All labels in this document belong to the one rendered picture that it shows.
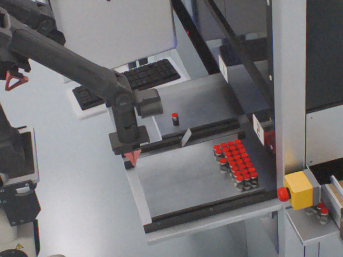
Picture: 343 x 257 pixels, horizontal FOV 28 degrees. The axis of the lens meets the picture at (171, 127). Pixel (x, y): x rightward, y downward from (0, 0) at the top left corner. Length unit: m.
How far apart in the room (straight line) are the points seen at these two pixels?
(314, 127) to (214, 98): 0.64
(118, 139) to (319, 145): 0.54
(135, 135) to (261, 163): 0.50
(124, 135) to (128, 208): 1.53
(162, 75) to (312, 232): 0.99
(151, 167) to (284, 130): 0.53
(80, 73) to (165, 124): 0.73
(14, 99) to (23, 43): 2.61
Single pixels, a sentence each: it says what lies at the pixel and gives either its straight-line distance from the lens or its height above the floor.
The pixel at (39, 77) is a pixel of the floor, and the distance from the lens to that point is 4.31.
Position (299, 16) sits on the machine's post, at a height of 1.50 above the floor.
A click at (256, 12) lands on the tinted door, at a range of 1.83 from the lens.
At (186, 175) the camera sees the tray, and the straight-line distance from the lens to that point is 2.12.
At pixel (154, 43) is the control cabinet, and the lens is 2.78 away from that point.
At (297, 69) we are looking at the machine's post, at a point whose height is 1.35.
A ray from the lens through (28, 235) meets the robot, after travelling 2.18.
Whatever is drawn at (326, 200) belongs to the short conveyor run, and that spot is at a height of 0.92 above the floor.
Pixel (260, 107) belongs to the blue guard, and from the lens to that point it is 1.97.
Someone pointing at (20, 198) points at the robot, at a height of 0.99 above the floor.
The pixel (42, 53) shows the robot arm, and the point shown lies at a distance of 1.60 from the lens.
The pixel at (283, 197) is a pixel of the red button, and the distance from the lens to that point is 1.87.
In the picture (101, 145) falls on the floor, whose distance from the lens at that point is 3.67.
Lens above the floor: 2.34
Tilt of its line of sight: 39 degrees down
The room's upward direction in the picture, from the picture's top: 9 degrees counter-clockwise
